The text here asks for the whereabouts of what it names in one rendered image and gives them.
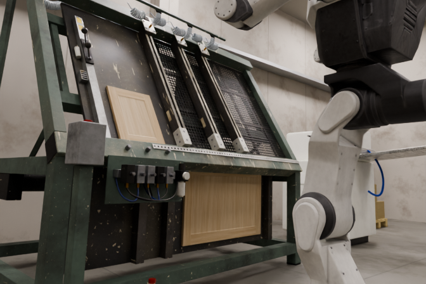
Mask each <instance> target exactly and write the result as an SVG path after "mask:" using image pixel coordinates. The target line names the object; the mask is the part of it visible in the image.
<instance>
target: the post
mask: <svg viewBox="0 0 426 284"><path fill-rule="evenodd" d="M93 167H94V166H93V165H74V178H73V185H72V198H71V206H70V219H69V226H68V239H67V252H66V259H65V272H64V280H63V284H84V272H85V264H86V249H87V235H88V227H89V212H90V204H91V190H92V182H93Z"/></svg>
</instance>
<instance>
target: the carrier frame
mask: <svg viewBox="0 0 426 284"><path fill-rule="evenodd" d="M73 178H74V165H68V164H65V157H59V156H55V157H54V158H53V160H52V161H51V162H50V163H49V164H48V163H47V158H46V156H40V157H13V158H0V199H1V200H21V199H22V192H23V191H44V198H43V205H42V217H41V228H40V235H39V240H32V241H26V242H13V243H1V244H0V257H7V256H13V255H23V254H33V253H37V264H36V271H35V279H33V278H31V277H29V276H27V275H26V274H24V273H22V272H21V271H19V270H17V269H15V268H14V267H12V266H10V265H9V264H7V263H5V262H4V261H2V260H0V284H63V275H64V272H65V259H66V252H67V239H68V226H69V219H70V206H71V198H72V185H73ZM106 179H107V167H93V182H92V190H91V204H90V212H89V227H88V235H87V249H86V264H85V270H90V269H96V268H103V267H107V266H114V265H118V264H125V263H129V262H131V263H133V264H141V263H144V260H147V259H153V258H158V257H161V258H164V259H168V258H172V255H175V254H182V253H186V252H192V251H196V250H203V249H210V248H214V247H221V246H225V245H231V244H236V243H246V244H250V245H257V246H260V247H261V248H255V249H252V250H246V251H242V252H237V253H233V254H227V255H222V256H218V257H212V258H208V259H203V260H199V261H193V262H188V263H184V264H178V265H175V266H169V267H166V268H160V269H154V270H151V271H145V272H142V273H136V274H130V275H126V276H121V277H117V278H111V279H108V280H102V281H96V282H93V283H87V284H149V282H148V279H149V278H155V279H156V283H155V284H178V283H183V282H186V281H190V280H195V279H198V278H203V277H205V276H210V275H213V274H218V273H222V272H225V271H229V270H232V269H236V268H241V267H244V266H249V265H251V264H256V263H259V262H264V261H268V260H271V259H275V258H279V257H283V256H287V264H291V265H295V266H296V265H299V264H301V262H300V257H299V255H298V252H297V246H296V241H295V231H294V222H293V216H292V212H293V208H294V205H295V204H296V202H297V200H298V199H299V198H300V172H295V173H293V174H292V175H291V176H263V175H261V234H259V235H251V236H244V237H239V238H232V239H227V240H219V241H215V242H207V243H200V244H195V245H188V246H184V247H183V246H181V230H182V215H183V197H182V202H153V203H117V204H105V188H106ZM273 181H279V182H287V240H282V239H278V238H272V206H273Z"/></svg>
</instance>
